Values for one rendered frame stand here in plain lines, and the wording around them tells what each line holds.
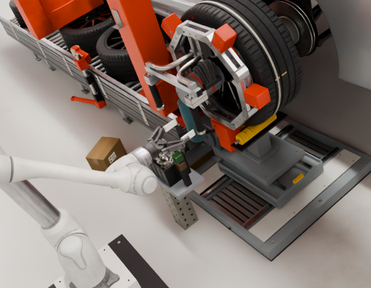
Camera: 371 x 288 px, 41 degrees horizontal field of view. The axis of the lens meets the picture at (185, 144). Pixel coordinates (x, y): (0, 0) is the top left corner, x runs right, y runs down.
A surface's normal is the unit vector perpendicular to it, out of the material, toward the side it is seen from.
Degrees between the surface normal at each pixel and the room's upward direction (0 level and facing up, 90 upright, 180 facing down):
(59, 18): 90
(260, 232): 0
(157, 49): 90
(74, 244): 5
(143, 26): 90
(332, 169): 0
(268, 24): 46
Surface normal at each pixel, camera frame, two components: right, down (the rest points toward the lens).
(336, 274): -0.28, -0.74
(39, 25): 0.58, 0.38
